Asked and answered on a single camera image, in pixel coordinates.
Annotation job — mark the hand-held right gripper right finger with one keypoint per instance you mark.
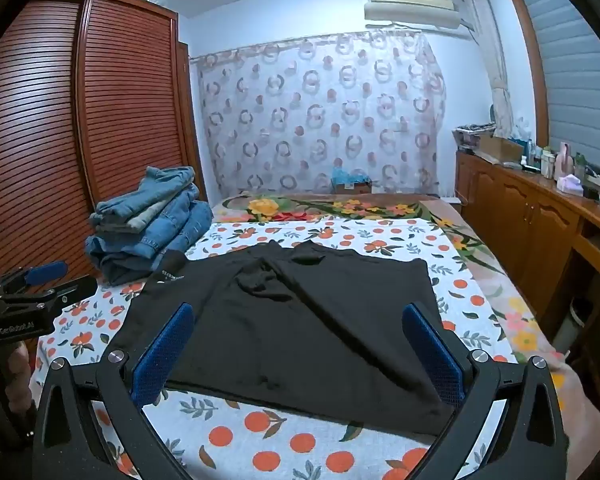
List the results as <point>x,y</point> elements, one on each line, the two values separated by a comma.
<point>432,355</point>

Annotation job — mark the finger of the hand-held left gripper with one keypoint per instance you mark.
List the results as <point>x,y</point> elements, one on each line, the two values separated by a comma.
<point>47,271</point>
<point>75,287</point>

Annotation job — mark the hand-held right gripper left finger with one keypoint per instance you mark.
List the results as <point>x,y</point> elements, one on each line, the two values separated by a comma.
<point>162,355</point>

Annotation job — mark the black pants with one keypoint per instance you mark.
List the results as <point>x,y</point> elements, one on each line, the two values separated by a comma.
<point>290,320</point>

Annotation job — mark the person's left hand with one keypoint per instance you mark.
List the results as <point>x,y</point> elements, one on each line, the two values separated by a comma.
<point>19,375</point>

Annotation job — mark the dark blue folded jeans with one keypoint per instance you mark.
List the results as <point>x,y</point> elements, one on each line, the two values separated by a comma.
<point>125,255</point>

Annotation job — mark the pale grey folded jeans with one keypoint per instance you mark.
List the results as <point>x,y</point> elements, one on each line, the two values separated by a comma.
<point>140,220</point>

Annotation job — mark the light blue folded jeans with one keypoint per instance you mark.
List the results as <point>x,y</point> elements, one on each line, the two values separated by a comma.
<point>150,187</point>

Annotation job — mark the medium blue folded jeans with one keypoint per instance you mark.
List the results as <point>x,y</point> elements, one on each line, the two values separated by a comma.
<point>185,220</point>

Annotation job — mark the grey trash bin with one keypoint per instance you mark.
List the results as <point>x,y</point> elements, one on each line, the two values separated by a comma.
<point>572,325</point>

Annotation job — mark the orange fruit print bedsheet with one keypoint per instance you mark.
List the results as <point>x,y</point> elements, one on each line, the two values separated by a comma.
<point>280,440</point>

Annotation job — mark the wooden slatted wardrobe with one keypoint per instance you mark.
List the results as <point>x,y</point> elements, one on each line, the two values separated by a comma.
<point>40,110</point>

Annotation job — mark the floral blanket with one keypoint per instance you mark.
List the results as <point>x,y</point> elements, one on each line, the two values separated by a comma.
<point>360,205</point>

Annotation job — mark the wooden sideboard cabinet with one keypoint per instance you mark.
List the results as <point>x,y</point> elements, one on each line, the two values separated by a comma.
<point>520,210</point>

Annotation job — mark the cardboard box with blue packets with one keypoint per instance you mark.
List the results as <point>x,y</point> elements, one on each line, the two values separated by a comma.
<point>350,180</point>

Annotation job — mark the brown cardboard box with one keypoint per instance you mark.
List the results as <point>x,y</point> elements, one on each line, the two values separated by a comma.
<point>500,149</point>

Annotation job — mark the cluttered storage basket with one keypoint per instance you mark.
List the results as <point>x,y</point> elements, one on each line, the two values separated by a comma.
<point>472,135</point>

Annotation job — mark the white bottle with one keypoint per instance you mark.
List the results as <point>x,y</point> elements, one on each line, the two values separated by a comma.
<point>547,162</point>

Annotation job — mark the pink bottle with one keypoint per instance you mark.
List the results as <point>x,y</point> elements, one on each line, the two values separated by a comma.
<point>563,160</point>

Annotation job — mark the circle patterned curtain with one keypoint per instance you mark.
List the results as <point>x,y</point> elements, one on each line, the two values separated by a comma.
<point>305,110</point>

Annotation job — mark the white tied curtain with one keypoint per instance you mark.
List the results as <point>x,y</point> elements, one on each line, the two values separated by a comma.
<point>490,60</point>

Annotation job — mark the grey window blind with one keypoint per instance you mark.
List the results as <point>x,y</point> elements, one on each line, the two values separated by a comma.
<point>570,60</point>

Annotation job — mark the white air conditioner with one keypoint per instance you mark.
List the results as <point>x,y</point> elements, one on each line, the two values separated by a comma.
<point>410,10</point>

